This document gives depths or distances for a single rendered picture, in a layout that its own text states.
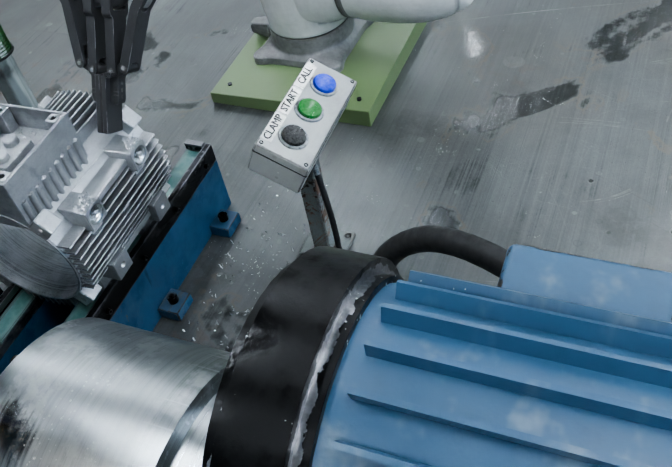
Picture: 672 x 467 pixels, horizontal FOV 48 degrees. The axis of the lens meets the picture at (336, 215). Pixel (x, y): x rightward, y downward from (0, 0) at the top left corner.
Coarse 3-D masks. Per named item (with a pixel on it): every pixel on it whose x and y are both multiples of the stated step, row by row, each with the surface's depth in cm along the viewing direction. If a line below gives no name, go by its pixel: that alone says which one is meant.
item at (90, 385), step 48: (48, 336) 64; (96, 336) 64; (144, 336) 65; (0, 384) 59; (48, 384) 59; (96, 384) 58; (144, 384) 58; (192, 384) 58; (0, 432) 57; (48, 432) 56; (96, 432) 55; (144, 432) 55; (192, 432) 56
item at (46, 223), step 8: (48, 96) 98; (40, 104) 97; (128, 112) 94; (128, 120) 94; (136, 120) 94; (128, 128) 94; (168, 184) 104; (40, 216) 83; (48, 216) 84; (56, 216) 84; (32, 224) 83; (40, 224) 83; (48, 224) 83; (56, 224) 84; (40, 232) 84; (48, 232) 83; (0, 280) 97; (8, 280) 96; (88, 288) 92; (96, 288) 92; (80, 296) 92; (88, 296) 92; (96, 296) 92; (88, 304) 93
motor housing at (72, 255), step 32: (64, 96) 95; (96, 128) 93; (96, 160) 91; (160, 160) 98; (96, 192) 88; (128, 192) 92; (0, 224) 96; (64, 224) 86; (128, 224) 94; (0, 256) 96; (32, 256) 98; (64, 256) 86; (96, 256) 88; (32, 288) 96; (64, 288) 95
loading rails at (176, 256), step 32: (192, 160) 112; (192, 192) 110; (224, 192) 119; (160, 224) 104; (192, 224) 112; (224, 224) 116; (160, 256) 105; (192, 256) 114; (128, 288) 100; (160, 288) 107; (0, 320) 97; (32, 320) 98; (64, 320) 104; (128, 320) 101; (0, 352) 94
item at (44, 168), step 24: (0, 120) 88; (24, 120) 90; (48, 120) 86; (0, 144) 89; (24, 144) 86; (48, 144) 84; (72, 144) 88; (0, 168) 84; (24, 168) 81; (48, 168) 85; (72, 168) 88; (0, 192) 80; (24, 192) 82; (48, 192) 85; (24, 216) 83
